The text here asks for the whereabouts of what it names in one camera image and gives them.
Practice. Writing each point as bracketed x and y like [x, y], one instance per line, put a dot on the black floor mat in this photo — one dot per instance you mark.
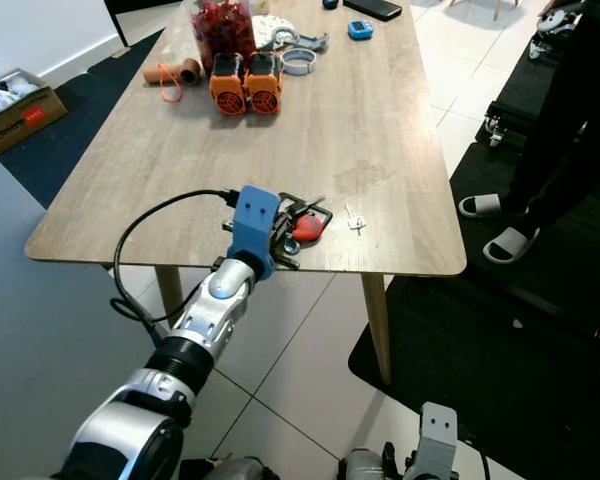
[490, 380]

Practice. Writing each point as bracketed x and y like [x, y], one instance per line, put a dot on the light wooden table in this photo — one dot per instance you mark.
[340, 120]

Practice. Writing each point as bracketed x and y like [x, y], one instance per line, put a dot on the brown cardboard box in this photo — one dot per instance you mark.
[20, 108]

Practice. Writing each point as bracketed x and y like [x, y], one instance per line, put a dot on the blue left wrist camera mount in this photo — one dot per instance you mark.
[255, 215]

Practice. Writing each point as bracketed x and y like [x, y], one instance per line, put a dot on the grey robot left leg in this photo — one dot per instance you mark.
[240, 469]

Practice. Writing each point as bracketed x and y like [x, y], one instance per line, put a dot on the small silver key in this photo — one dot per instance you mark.
[355, 217]

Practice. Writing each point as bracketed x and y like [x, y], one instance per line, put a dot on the dark blue carpet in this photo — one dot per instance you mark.
[80, 130]

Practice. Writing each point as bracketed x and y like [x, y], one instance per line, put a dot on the white hook board panel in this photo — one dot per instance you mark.
[40, 350]

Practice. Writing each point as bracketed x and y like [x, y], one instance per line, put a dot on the black wheeled case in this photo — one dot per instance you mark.
[525, 95]

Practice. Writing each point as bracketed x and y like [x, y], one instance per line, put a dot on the white grey crumpled bundle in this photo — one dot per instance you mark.
[285, 32]

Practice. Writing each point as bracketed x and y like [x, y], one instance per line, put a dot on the brown cardboard tube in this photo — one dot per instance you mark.
[175, 72]

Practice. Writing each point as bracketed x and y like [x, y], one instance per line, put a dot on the person in black clothes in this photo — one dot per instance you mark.
[570, 110]

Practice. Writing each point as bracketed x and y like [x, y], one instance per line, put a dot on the grey white slipper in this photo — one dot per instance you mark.
[505, 243]
[478, 205]

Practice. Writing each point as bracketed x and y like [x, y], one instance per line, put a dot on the black phone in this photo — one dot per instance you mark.
[373, 8]

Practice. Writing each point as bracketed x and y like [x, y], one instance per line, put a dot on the grey robot leg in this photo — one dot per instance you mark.
[360, 466]
[240, 469]

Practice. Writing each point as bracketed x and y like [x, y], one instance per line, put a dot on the white tape roll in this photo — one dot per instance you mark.
[285, 63]

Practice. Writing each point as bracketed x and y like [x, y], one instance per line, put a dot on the grey robot right leg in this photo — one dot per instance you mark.
[360, 466]

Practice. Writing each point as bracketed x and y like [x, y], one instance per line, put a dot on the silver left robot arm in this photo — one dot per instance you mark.
[220, 310]

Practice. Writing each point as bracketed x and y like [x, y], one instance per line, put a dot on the clear jar with red contents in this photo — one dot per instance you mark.
[220, 25]

